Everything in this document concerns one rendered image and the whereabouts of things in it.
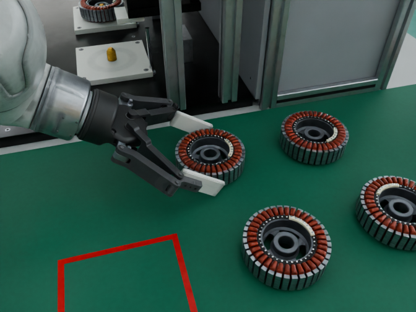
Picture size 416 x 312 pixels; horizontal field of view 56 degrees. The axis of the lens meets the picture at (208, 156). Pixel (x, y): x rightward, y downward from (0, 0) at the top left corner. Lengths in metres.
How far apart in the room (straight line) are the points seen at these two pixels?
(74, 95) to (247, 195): 0.29
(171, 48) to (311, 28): 0.25
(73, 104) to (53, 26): 0.60
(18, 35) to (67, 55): 0.62
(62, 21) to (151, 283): 0.79
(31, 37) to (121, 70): 0.50
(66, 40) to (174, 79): 0.40
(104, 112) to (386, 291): 0.42
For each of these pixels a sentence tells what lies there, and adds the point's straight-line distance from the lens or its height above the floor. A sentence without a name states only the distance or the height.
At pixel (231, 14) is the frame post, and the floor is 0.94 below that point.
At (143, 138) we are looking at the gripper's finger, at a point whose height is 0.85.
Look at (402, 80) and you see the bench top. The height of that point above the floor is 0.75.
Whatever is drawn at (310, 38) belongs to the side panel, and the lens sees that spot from 0.75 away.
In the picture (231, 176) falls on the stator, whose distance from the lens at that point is 0.60.
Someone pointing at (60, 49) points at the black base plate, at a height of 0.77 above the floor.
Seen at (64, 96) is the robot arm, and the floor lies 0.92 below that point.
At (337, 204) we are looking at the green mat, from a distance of 0.62.
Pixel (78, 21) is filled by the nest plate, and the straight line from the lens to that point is 1.08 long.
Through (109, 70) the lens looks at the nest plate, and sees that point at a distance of 0.85.
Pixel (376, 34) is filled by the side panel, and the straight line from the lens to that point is 0.83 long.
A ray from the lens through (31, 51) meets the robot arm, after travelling 0.36.
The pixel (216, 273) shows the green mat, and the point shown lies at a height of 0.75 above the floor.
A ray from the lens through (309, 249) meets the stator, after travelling 0.54.
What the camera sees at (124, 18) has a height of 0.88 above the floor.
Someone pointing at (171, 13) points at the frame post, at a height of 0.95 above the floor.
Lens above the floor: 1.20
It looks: 43 degrees down
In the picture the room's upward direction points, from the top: straight up
